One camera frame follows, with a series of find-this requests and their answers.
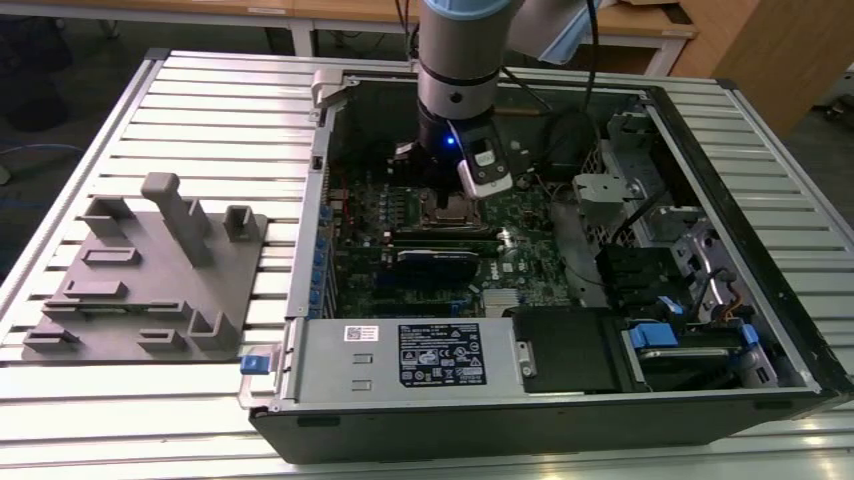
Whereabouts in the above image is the metal socket cover frame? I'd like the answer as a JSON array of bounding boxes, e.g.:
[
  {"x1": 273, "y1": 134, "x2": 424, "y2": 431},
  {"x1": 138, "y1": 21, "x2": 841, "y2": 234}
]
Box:
[{"x1": 424, "y1": 197, "x2": 488, "y2": 229}]

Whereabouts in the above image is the metal CPU socket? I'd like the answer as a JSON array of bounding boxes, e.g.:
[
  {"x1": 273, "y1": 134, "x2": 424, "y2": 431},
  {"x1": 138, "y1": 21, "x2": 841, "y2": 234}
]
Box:
[{"x1": 414, "y1": 187, "x2": 494, "y2": 235}]

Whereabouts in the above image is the green RAM stick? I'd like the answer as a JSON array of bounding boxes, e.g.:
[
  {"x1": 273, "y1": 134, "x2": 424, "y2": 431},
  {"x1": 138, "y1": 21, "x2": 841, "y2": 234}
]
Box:
[{"x1": 392, "y1": 238, "x2": 502, "y2": 253}]

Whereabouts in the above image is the green motherboard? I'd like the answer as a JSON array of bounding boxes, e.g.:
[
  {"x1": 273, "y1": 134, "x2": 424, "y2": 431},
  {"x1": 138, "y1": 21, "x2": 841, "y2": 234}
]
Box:
[{"x1": 326, "y1": 167, "x2": 576, "y2": 319}]

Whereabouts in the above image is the black graphics card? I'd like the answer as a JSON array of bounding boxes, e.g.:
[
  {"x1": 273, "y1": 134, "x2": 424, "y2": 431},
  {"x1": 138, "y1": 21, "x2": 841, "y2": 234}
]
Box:
[{"x1": 393, "y1": 247, "x2": 484, "y2": 297}]

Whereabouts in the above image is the silver finned heatsink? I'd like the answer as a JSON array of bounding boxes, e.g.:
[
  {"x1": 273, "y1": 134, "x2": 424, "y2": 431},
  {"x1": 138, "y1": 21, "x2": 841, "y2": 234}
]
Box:
[{"x1": 481, "y1": 288, "x2": 524, "y2": 317}]

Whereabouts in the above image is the black fan shroud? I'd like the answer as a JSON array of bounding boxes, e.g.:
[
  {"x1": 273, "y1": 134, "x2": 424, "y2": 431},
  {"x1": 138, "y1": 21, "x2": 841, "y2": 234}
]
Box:
[{"x1": 596, "y1": 246, "x2": 700, "y2": 312}]

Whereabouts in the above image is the wooden top desk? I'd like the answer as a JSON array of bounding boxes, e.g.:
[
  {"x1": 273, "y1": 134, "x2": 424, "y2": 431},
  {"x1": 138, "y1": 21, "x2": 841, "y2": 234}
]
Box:
[
  {"x1": 310, "y1": 0, "x2": 701, "y2": 76},
  {"x1": 0, "y1": 0, "x2": 316, "y2": 56}
]

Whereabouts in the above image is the black plastic drive shroud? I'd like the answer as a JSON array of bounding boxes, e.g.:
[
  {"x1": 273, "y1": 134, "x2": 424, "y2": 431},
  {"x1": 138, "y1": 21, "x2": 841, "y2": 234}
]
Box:
[{"x1": 512, "y1": 305, "x2": 654, "y2": 395}]

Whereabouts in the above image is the grey power supply unit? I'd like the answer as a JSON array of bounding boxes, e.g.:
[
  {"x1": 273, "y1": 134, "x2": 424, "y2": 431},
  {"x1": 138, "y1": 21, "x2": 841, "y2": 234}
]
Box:
[{"x1": 281, "y1": 315, "x2": 540, "y2": 405}]

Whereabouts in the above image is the hard disk in blue carrier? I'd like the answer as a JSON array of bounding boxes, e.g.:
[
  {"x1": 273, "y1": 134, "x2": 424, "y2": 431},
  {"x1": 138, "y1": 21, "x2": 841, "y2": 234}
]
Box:
[{"x1": 624, "y1": 322, "x2": 760, "y2": 392}]

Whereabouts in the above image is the grey parts rack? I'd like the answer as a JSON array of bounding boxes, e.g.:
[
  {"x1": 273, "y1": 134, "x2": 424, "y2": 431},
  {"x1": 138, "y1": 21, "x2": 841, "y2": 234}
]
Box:
[{"x1": 19, "y1": 172, "x2": 273, "y2": 364}]

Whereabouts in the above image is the black and silver PC case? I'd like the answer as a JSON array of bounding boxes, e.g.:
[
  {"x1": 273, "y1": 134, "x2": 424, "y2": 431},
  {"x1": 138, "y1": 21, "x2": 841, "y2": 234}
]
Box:
[{"x1": 237, "y1": 68, "x2": 854, "y2": 466}]

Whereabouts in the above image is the wooden cabinet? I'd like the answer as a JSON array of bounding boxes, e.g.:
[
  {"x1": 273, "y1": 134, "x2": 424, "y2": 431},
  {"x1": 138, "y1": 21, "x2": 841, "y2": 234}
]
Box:
[{"x1": 671, "y1": 0, "x2": 854, "y2": 137}]

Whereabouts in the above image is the office chair base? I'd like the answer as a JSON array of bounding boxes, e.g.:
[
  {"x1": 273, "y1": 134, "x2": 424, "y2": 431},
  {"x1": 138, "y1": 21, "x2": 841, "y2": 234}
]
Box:
[{"x1": 824, "y1": 64, "x2": 854, "y2": 124}]

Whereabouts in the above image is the black office chair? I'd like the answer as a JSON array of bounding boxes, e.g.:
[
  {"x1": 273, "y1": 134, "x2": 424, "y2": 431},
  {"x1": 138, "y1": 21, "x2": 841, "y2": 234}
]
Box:
[{"x1": 0, "y1": 14, "x2": 77, "y2": 132}]

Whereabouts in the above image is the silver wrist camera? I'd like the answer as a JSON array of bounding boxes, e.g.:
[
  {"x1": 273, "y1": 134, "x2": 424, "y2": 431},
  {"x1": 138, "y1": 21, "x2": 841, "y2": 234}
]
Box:
[{"x1": 456, "y1": 125, "x2": 517, "y2": 200}]

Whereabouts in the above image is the silver metal bracket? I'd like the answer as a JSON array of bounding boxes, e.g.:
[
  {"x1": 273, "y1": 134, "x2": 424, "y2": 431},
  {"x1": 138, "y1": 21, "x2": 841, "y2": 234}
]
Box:
[{"x1": 572, "y1": 172, "x2": 648, "y2": 217}]

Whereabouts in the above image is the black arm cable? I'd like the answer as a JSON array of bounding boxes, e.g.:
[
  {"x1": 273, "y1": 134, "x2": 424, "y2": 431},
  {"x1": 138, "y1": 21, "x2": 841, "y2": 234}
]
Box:
[{"x1": 497, "y1": 0, "x2": 602, "y2": 174}]

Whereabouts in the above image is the orange yellow wire bundle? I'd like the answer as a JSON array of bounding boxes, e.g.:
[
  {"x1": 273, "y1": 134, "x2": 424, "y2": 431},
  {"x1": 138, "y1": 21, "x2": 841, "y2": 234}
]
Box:
[{"x1": 713, "y1": 292, "x2": 747, "y2": 324}]

